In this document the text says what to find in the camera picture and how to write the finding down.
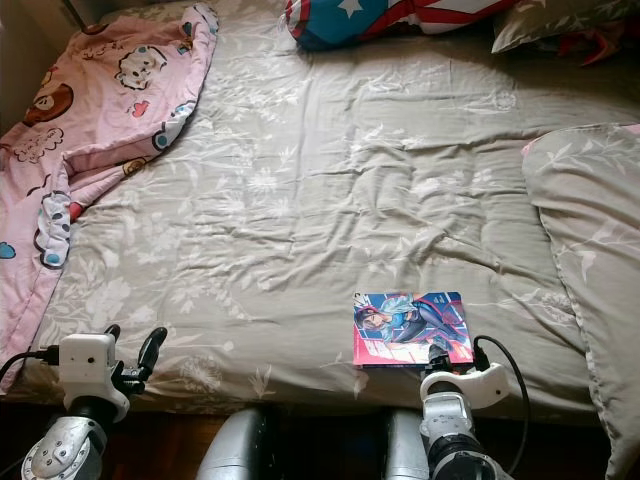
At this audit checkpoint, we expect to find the colourful anime picture book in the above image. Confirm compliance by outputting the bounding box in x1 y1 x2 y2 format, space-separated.
352 291 476 369

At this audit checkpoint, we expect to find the pink cartoon print blanket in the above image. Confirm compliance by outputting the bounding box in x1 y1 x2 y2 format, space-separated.
0 3 219 391

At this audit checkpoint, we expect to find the silver right robot leg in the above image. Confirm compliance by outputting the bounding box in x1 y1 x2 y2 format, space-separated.
380 410 429 480

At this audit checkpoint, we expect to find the silver robot leg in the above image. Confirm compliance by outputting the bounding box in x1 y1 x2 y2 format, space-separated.
195 408 266 480
380 410 429 480

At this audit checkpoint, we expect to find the silver left robot leg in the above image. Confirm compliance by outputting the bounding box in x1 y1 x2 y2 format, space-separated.
195 408 266 480

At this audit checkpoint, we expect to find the bed with grey floral sheet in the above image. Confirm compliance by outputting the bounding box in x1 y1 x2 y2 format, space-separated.
20 0 640 421

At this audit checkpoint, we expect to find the grey floral folded duvet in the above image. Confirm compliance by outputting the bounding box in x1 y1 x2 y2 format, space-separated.
520 122 640 480

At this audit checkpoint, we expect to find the blue shield print pillow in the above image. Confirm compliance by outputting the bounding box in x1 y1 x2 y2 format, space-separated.
285 0 521 51

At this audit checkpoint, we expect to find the red cloth item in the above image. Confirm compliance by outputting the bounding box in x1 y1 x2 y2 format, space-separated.
555 25 636 67

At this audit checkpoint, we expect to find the grey floral pillow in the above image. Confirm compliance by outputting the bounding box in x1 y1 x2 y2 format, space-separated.
492 0 640 54

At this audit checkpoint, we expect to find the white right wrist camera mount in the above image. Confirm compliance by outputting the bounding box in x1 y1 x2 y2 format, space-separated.
420 362 513 409

